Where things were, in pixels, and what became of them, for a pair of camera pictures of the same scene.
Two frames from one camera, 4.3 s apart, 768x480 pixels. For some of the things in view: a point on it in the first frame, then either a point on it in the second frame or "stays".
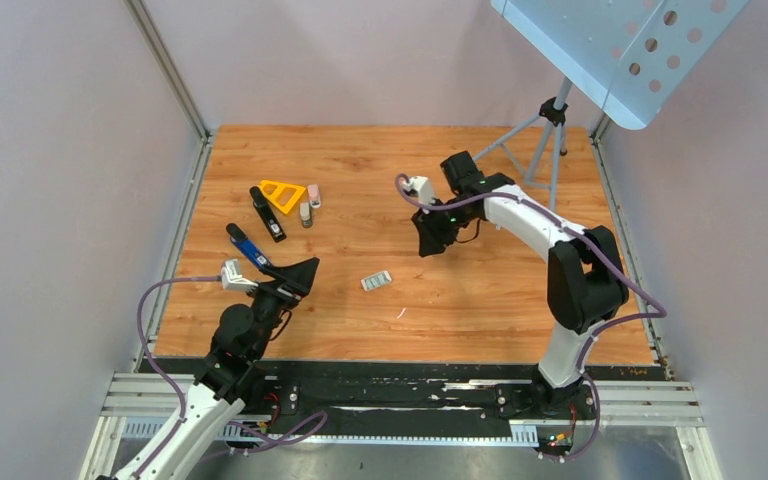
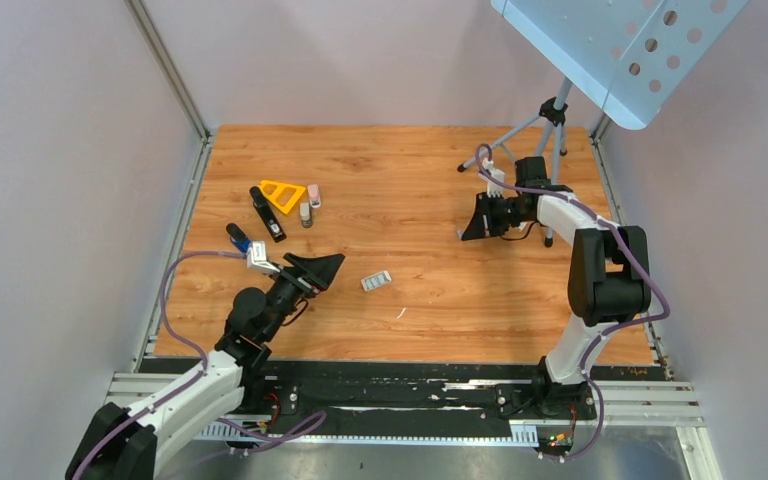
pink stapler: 314,196 stays
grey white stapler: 306,215 stays
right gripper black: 433,240 -> 483,224
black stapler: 267,214 stays
